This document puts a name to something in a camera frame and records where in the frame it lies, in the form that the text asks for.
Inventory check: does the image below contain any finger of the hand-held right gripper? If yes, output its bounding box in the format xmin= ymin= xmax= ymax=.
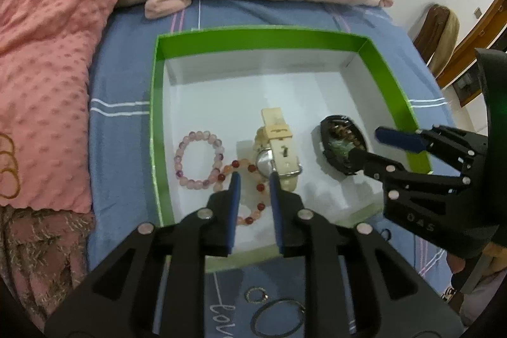
xmin=348 ymin=148 xmax=475 ymax=205
xmin=374 ymin=125 xmax=489 ymax=177

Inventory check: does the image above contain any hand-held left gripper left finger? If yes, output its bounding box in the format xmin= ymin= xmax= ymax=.
xmin=43 ymin=171 xmax=243 ymax=338

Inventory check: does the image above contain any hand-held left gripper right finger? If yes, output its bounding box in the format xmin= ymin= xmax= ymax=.
xmin=271 ymin=171 xmax=465 ymax=338

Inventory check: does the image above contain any red orange bead bracelet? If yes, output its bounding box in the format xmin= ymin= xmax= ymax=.
xmin=217 ymin=159 xmax=275 ymax=226

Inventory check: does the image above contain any brown bead bracelet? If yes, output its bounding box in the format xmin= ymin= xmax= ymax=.
xmin=328 ymin=122 xmax=365 ymax=160

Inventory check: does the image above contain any white wrist watch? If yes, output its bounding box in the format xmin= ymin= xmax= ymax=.
xmin=253 ymin=107 xmax=304 ymax=193

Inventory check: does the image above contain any pink purple bead bracelet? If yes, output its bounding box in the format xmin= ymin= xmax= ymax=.
xmin=175 ymin=130 xmax=225 ymax=191

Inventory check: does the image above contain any green cardboard box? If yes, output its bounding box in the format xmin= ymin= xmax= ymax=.
xmin=149 ymin=25 xmax=433 ymax=276

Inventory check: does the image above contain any person's right hand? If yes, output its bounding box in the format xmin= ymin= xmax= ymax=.
xmin=446 ymin=254 xmax=468 ymax=279

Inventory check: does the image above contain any silver bangle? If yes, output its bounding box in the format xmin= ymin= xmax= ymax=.
xmin=251 ymin=298 xmax=306 ymax=337

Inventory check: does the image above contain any beige cloth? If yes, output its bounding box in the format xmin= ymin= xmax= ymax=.
xmin=429 ymin=7 xmax=460 ymax=76

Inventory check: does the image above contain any wooden chair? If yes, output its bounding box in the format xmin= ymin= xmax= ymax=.
xmin=414 ymin=3 xmax=450 ymax=78

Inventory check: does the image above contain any blue striped bedsheet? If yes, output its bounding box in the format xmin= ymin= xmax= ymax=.
xmin=85 ymin=0 xmax=461 ymax=338

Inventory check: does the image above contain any pink brown woven scarf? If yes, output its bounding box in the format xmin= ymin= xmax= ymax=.
xmin=0 ymin=205 xmax=96 ymax=323

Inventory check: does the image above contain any pink dotted bear blanket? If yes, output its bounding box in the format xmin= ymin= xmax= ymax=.
xmin=0 ymin=0 xmax=168 ymax=214

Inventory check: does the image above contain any small beaded ring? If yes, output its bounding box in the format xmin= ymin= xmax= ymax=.
xmin=245 ymin=287 xmax=270 ymax=303

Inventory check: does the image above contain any wooden door frame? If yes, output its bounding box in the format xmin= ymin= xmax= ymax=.
xmin=435 ymin=0 xmax=507 ymax=107

